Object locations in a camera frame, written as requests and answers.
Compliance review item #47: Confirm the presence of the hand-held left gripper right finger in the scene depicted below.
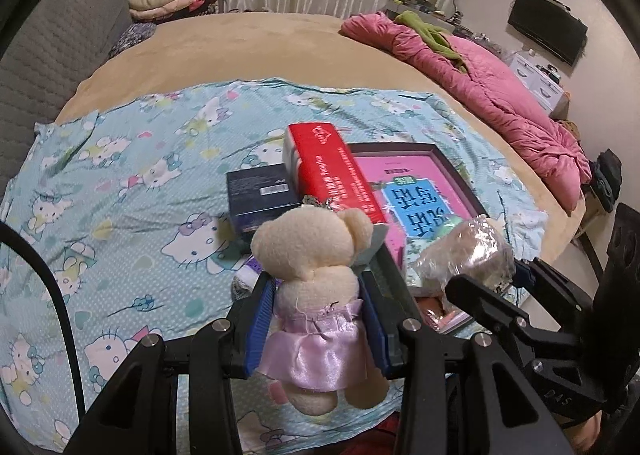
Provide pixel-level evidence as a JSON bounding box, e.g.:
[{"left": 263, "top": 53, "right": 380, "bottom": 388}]
[{"left": 361, "top": 270, "right": 576, "bottom": 455}]

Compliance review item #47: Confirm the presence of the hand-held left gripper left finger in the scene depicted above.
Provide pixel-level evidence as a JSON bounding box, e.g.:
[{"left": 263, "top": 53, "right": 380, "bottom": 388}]
[{"left": 65, "top": 277, "right": 276, "bottom": 455}]

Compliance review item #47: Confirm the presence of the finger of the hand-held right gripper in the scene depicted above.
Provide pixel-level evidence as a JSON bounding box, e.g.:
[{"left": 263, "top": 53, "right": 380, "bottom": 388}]
[
  {"left": 444, "top": 274, "right": 593, "bottom": 372},
  {"left": 514, "top": 258, "right": 603, "bottom": 318}
]

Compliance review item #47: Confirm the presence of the crinkled clear plastic pack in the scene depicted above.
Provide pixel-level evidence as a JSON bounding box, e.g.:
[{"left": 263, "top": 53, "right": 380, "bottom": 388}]
[{"left": 414, "top": 215, "right": 517, "bottom": 297}]

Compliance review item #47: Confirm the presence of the beige teddy bear pink dress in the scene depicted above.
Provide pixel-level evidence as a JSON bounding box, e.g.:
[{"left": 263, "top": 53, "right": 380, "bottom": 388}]
[{"left": 249, "top": 208, "right": 391, "bottom": 417}]

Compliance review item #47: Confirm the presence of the pink book black border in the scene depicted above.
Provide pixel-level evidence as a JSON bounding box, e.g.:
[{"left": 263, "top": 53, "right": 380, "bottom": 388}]
[{"left": 345, "top": 142, "right": 491, "bottom": 337}]

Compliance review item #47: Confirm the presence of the person's right forearm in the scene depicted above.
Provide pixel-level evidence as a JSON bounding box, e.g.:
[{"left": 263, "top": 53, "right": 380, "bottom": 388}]
[{"left": 565, "top": 416, "right": 607, "bottom": 452}]

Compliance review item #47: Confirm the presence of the salmon pink packet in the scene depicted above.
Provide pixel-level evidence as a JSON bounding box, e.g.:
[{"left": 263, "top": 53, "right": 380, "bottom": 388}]
[{"left": 419, "top": 302, "right": 472, "bottom": 337}]

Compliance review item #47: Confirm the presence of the white purple tube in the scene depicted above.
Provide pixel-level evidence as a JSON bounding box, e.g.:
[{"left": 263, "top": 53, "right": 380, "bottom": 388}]
[{"left": 231, "top": 255, "right": 267, "bottom": 300}]

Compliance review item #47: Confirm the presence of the red cloth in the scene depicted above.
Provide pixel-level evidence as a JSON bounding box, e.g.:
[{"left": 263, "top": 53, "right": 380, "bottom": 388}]
[{"left": 369, "top": 414, "right": 402, "bottom": 455}]

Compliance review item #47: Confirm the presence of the black bag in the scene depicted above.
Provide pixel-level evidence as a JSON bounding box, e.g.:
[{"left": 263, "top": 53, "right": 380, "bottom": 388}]
[{"left": 582, "top": 149, "right": 624, "bottom": 214}]

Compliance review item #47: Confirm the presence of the dark blue box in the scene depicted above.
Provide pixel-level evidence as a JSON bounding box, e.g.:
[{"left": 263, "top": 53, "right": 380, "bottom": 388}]
[{"left": 226, "top": 164, "right": 302, "bottom": 237}]

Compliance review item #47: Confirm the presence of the pink comforter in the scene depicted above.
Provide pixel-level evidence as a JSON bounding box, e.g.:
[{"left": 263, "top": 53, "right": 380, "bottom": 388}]
[{"left": 341, "top": 12, "right": 594, "bottom": 214}]

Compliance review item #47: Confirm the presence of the red and white box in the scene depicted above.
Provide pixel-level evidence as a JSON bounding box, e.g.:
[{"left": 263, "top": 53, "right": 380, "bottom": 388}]
[{"left": 282, "top": 121, "right": 390, "bottom": 263}]

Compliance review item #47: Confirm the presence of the light blue cat printed blanket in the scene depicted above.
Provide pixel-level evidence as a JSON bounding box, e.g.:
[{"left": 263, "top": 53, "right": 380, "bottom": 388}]
[{"left": 0, "top": 78, "right": 548, "bottom": 453}]

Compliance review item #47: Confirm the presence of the white drawer cabinet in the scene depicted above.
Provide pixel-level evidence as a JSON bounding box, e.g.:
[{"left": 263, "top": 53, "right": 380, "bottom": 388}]
[{"left": 510, "top": 48, "right": 567, "bottom": 112}]

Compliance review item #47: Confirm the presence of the green cloth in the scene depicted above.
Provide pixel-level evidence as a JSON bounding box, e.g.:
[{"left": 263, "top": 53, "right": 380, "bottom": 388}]
[{"left": 395, "top": 10, "right": 469, "bottom": 72}]

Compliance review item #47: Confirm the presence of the beige bed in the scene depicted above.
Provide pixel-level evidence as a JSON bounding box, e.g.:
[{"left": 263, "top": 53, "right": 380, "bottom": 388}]
[{"left": 55, "top": 10, "right": 586, "bottom": 256}]

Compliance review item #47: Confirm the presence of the dark patterned cloth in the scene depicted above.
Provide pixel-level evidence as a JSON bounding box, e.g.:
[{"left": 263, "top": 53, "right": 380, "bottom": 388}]
[{"left": 109, "top": 22, "right": 162, "bottom": 57}]

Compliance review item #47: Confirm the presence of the grey quilted headboard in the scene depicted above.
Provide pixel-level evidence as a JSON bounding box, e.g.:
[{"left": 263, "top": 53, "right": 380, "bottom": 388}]
[{"left": 0, "top": 0, "right": 133, "bottom": 198}]

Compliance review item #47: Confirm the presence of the black cable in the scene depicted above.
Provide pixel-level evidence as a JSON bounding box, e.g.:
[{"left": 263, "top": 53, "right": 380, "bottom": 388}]
[{"left": 0, "top": 222, "right": 85, "bottom": 388}]

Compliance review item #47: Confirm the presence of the black wall television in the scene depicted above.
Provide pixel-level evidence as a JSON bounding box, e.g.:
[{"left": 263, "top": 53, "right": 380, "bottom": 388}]
[{"left": 507, "top": 0, "right": 588, "bottom": 67}]

